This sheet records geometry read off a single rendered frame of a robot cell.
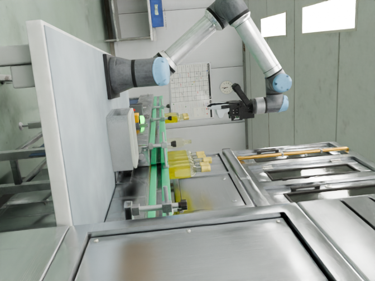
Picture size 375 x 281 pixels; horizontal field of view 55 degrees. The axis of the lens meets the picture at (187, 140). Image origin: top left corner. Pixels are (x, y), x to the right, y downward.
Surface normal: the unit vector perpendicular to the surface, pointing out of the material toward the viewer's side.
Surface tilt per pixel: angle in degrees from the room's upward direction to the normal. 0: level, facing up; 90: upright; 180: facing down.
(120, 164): 90
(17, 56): 90
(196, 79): 90
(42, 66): 90
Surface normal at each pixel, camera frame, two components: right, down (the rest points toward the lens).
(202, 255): -0.07, -0.96
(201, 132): 0.07, 0.25
